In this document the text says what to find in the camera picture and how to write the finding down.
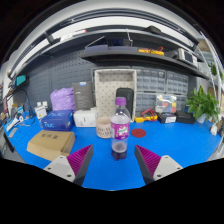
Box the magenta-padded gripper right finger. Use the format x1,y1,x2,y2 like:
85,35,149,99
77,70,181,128
134,144,184,185

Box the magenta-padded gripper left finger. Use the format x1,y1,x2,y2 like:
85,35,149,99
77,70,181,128
43,144,94,187

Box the clear purple-labelled drink bottle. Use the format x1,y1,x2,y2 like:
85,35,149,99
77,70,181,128
110,96,132,162

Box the brown cardboard box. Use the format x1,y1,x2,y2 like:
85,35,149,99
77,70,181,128
26,130,76,162

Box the flat round red coaster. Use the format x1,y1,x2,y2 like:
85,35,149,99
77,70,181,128
130,128,147,139

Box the blue product box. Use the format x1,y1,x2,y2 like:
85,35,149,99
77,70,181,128
40,109,75,132

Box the black box with white label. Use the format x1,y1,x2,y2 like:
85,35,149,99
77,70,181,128
157,111,178,125

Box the plain black case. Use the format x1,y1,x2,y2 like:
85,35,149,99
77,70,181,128
175,109,197,125

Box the yellow multimeter with leads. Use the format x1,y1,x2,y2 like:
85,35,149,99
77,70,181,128
134,108,159,124

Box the white product box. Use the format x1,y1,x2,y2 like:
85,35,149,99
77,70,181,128
73,109,98,128

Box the small white card stand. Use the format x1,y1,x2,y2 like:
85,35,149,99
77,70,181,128
34,105,48,120

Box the beige patterned cup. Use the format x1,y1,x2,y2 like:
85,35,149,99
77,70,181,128
95,116,113,139

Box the clear parts organizer box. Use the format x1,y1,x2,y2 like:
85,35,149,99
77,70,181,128
155,94,178,114

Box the purple plastic bag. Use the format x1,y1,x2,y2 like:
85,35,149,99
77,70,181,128
49,87,76,112

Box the green potted plant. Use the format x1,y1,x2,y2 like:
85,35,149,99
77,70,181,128
185,85,222,125

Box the dark grey flat box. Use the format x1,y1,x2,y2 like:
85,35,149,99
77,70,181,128
72,80,95,112

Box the black zip pouch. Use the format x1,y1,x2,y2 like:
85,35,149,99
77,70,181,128
115,87,135,118

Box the narrow grey drawer cabinet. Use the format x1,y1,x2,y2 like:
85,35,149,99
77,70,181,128
165,70,190,111

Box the wide grey drawer cabinet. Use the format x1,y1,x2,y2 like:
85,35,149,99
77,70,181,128
134,67,168,116

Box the beige dotted storage bin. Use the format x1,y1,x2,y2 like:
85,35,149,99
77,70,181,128
94,68,138,123

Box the teal device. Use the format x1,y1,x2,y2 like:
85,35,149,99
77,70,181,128
14,74,28,87

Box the black wall shelf unit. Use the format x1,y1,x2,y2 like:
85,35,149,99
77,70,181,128
8,19,214,81

